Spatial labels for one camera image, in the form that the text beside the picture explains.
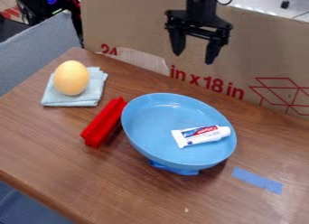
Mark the light blue cloth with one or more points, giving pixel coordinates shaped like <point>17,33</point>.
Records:
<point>88,99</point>

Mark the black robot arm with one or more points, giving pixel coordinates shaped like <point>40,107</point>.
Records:
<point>201,10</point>

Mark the red plastic block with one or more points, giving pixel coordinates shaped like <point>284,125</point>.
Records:
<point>104,123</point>

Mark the blue round plate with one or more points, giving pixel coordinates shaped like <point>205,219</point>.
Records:
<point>155,114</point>

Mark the blue tape strip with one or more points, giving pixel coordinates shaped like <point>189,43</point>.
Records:
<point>258,180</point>

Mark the white toothpaste tube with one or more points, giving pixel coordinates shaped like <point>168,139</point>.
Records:
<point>199,135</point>

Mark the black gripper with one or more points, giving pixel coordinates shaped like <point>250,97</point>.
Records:
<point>216,31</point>

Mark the brown cardboard box panel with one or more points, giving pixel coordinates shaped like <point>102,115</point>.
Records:
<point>262,67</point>

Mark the black chair caster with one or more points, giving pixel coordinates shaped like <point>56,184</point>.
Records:
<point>286,4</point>

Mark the grey chair back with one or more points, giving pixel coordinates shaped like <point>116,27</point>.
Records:
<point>33,48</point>

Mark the blue object under plate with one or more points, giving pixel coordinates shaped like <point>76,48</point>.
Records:
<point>173,170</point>

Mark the black computer with lights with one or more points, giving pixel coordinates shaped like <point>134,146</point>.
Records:
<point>38,10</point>

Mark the yellow egg-shaped ball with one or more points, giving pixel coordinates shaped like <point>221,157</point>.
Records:
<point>72,78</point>

